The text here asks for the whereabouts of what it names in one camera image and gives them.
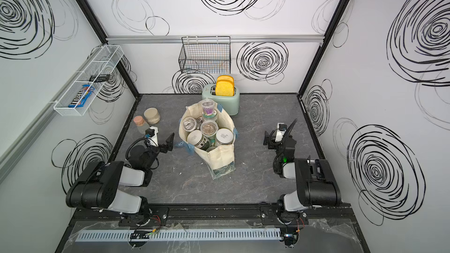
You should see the beige lid jar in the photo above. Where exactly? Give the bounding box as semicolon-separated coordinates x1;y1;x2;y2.
144;107;161;125

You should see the brown seed clear jar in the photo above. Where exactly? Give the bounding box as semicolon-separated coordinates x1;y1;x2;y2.
200;120;219;138

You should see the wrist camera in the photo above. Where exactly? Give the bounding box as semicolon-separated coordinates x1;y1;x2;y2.
275;123;288;142
145;126;159;147

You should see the clear lid seed jar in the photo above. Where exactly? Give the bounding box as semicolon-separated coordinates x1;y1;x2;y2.
181;117;199;133

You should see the purple label clear jar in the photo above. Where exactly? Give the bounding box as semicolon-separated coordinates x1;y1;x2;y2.
200;98;215;117

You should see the yellow bread slice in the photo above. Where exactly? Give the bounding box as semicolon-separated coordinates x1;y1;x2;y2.
215;80;235;97
217;75;234;83

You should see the beige canvas tote bag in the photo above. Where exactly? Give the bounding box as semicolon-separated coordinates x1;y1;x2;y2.
178;102;237;179

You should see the pink lid jar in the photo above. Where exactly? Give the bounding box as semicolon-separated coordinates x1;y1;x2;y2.
133;115;150;135

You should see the black small box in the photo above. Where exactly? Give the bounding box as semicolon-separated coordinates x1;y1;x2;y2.
89;74;110;83

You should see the white slotted cable duct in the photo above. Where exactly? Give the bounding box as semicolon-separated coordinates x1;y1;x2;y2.
75;228;282;242

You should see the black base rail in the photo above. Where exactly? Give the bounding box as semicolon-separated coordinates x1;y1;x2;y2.
69;203;356;227

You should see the white wire shelf basket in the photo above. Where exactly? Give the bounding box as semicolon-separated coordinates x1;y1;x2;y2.
53;45;124;117

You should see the white lid glass jar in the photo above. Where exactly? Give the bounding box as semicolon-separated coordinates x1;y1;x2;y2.
215;128;234;146

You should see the white lid dark jar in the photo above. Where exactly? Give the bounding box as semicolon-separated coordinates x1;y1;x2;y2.
187;130;210;151

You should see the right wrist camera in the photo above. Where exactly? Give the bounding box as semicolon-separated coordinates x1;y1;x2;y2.
275;123;288;142

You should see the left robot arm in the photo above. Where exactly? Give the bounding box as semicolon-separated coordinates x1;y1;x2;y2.
66;128;175;216

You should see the mint green toaster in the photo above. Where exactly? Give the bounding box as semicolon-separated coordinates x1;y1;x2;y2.
202;84;240;116

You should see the black wire basket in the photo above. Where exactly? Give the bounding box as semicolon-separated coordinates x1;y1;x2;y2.
178;36;232;74

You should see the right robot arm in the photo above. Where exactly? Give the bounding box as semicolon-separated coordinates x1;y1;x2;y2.
263;119;342;212

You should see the front yellow bread slice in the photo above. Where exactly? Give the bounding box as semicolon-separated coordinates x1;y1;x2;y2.
215;80;235;97

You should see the rear yellow bread slice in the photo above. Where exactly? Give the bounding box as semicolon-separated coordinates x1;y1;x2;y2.
217;75;234;83

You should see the blue candy packet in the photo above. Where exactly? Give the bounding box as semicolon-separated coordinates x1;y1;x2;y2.
68;84;95;108

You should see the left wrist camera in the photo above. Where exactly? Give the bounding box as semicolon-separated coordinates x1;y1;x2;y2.
145;126;159;147

